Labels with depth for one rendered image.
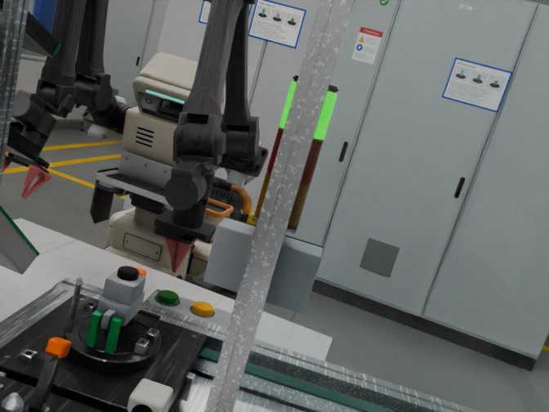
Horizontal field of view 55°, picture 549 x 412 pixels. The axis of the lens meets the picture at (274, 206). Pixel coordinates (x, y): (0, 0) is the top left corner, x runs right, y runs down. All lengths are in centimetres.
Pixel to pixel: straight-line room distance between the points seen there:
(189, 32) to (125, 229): 259
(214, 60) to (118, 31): 798
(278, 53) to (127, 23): 536
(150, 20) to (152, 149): 727
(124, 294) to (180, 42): 335
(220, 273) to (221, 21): 58
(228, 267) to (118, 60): 838
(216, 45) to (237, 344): 60
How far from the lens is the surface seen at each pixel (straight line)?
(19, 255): 94
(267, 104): 376
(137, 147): 153
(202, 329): 95
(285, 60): 374
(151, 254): 156
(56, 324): 88
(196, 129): 91
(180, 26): 402
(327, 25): 52
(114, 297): 77
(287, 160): 53
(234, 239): 58
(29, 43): 86
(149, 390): 73
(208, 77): 97
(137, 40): 877
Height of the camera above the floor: 141
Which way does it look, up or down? 13 degrees down
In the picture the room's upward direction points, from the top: 16 degrees clockwise
